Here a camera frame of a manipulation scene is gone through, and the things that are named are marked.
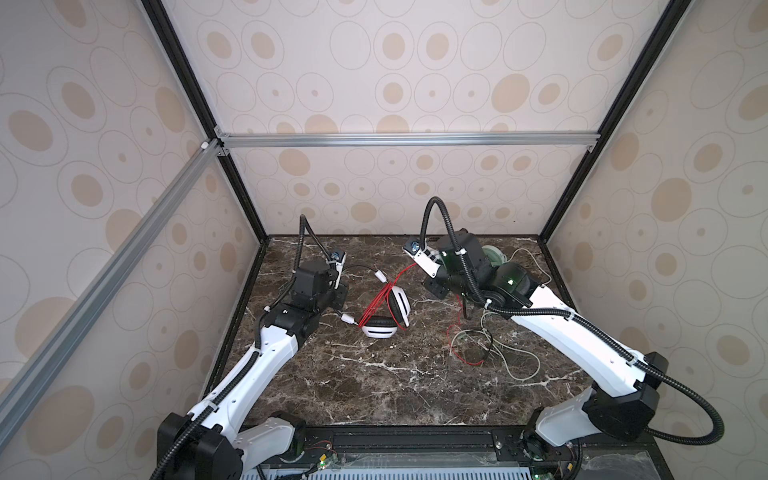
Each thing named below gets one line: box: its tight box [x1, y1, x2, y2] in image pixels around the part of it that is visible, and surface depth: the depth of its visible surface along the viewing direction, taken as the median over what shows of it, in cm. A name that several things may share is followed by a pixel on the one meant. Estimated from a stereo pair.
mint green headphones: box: [481, 245, 508, 267], surface depth 105 cm
